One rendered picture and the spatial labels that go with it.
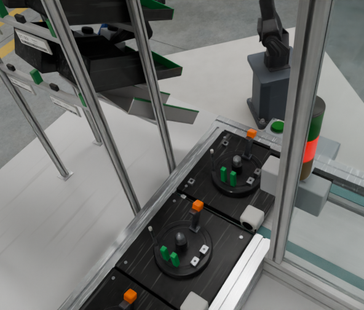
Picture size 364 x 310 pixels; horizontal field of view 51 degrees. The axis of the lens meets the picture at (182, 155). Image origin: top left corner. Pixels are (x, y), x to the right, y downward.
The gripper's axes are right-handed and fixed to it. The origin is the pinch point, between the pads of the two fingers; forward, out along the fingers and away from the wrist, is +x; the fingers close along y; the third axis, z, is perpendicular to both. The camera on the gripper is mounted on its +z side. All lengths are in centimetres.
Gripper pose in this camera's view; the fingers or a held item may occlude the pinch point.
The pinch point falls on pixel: (111, 32)
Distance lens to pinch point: 109.4
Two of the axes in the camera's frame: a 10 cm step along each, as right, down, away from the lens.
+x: -6.3, 7.5, -2.0
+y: 7.3, 4.8, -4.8
